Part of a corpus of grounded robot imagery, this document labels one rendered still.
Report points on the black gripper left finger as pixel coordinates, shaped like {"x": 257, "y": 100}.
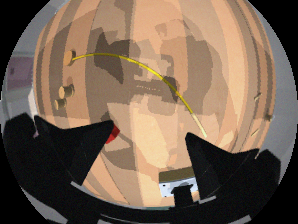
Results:
{"x": 77, "y": 148}

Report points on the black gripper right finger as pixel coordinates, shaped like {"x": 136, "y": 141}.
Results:
{"x": 213, "y": 166}

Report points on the red cube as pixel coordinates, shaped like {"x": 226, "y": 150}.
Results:
{"x": 113, "y": 134}

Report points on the yellow string with tan wooden stick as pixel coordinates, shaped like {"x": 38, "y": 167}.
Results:
{"x": 159, "y": 77}

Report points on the round wooden button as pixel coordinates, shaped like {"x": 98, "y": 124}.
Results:
{"x": 68, "y": 57}

